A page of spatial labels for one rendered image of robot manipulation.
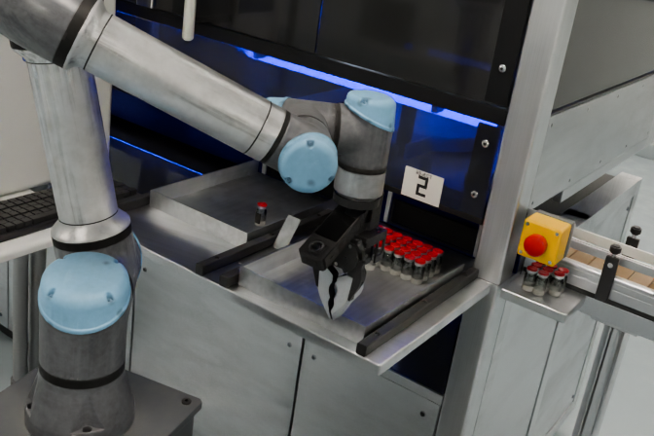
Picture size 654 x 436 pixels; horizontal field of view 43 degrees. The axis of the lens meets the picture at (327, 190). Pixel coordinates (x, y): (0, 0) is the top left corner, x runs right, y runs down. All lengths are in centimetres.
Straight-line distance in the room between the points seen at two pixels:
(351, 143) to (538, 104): 43
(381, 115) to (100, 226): 43
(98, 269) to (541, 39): 82
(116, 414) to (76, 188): 32
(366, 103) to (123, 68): 35
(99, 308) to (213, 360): 103
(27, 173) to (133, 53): 98
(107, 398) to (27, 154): 87
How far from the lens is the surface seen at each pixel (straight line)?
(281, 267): 150
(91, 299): 111
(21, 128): 191
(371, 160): 118
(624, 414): 306
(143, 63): 101
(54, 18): 100
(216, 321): 206
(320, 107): 117
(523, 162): 151
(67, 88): 116
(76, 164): 119
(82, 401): 118
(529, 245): 150
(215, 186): 184
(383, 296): 146
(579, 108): 170
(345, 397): 189
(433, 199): 160
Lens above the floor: 156
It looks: 21 degrees down
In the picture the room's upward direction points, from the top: 8 degrees clockwise
